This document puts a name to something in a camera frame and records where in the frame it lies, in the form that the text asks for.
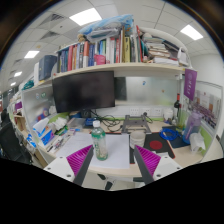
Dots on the dark wine bottle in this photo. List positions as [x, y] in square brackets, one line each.
[177, 106]

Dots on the blue tissue box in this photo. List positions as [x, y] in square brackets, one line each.
[44, 131]

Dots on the grey metal laptop stand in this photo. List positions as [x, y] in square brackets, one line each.
[132, 122]

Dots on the blue plastic bag bundle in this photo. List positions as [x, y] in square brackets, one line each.
[108, 27]

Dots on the black computer monitor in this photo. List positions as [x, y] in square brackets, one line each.
[90, 90]

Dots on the purple translucent water jug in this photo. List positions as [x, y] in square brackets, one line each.
[193, 126]

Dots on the black mat with red circle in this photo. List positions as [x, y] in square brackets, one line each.
[155, 143]

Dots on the row of upright books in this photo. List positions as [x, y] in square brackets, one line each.
[106, 46]

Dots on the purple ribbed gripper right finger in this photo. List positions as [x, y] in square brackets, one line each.
[147, 162]

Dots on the white paper cup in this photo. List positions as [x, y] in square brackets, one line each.
[137, 138]

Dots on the dark blue storage box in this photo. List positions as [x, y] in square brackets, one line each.
[45, 66]

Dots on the green plastic water bottle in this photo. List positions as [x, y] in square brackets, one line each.
[99, 141]

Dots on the white wooden shelf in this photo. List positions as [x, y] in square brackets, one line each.
[125, 70]

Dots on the black office chair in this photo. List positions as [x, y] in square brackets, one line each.
[10, 143]

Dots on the stack of lying books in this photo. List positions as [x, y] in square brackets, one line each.
[165, 48]

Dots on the purple hanging banner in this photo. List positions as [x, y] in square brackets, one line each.
[190, 83]

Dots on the white crumpled tissue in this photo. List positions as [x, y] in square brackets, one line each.
[196, 142]

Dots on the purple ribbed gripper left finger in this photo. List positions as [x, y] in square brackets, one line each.
[79, 163]

